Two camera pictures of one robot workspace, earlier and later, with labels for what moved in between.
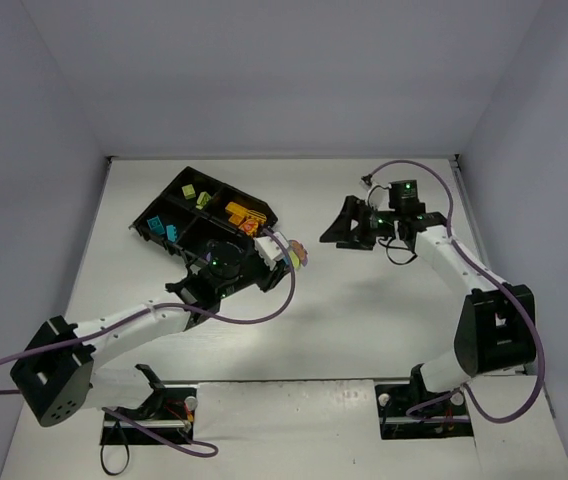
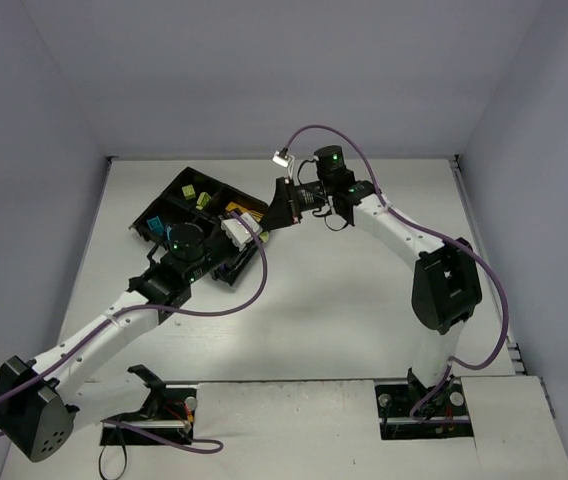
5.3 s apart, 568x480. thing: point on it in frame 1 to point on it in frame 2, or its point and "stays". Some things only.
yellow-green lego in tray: x=189 y=191 stays
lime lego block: x=203 y=199 stays
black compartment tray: x=197 y=209 stays
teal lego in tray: x=156 y=225 stays
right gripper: x=369 y=226 to x=287 y=201
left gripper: x=268 y=275 to x=234 y=265
